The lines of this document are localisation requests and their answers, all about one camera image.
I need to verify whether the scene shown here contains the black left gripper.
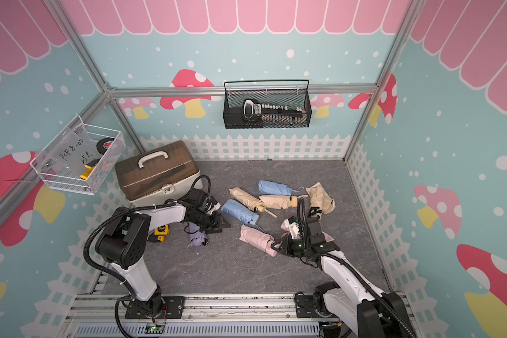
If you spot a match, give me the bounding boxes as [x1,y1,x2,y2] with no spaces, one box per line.
[189,209,231,234]

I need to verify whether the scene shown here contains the pink sleeved umbrella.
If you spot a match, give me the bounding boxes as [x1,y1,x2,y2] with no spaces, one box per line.
[239,225,277,257]

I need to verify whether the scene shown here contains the light blue sleeved umbrella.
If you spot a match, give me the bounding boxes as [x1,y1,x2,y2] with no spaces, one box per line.
[221,199,261,230]

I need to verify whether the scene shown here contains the pink umbrella sleeve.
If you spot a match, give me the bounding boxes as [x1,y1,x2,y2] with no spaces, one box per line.
[280,218,335,244]

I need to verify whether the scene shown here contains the beige umbrella sleeve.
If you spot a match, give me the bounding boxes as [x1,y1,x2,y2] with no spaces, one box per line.
[306,182,335,215]

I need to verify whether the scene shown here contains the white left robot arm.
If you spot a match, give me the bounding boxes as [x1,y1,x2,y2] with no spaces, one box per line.
[83,184,230,317]

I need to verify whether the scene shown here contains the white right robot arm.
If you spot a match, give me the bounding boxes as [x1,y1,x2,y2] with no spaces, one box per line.
[271,199,417,337]

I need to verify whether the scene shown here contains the purple sleeved umbrella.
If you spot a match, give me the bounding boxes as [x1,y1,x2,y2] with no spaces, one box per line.
[185,223,208,249]

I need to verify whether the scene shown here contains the beige sleeved umbrella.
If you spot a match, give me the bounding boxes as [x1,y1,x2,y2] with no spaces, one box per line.
[259,195,308,210]

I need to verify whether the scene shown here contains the yellow tape measure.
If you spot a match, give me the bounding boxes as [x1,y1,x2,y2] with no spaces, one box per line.
[147,225,170,242]

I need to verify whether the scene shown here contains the small blue sleeved umbrella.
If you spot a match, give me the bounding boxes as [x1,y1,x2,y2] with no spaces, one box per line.
[258,180,305,197]

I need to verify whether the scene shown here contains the brown and cream toolbox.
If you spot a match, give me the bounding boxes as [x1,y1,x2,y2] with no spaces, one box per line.
[115,140,203,206]

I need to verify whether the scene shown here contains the socket set in basket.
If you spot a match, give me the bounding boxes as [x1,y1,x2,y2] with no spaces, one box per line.
[241,99,308,128]

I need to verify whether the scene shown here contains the black tape roll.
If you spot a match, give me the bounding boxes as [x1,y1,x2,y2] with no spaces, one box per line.
[97,137,115,155]

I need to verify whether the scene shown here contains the yellow tool in bin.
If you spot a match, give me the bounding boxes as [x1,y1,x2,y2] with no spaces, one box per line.
[80,159,99,180]

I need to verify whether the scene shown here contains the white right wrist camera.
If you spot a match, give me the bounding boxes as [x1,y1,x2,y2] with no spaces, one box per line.
[287,218,302,239]

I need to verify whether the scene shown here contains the black wire mesh basket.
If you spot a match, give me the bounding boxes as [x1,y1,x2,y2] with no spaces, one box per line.
[223,80,312,130]

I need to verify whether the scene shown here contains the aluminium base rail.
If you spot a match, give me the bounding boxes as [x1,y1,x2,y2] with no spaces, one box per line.
[58,293,340,337]

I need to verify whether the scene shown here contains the clear plastic wall bin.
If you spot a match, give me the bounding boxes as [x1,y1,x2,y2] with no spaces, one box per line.
[30,115,126,196]

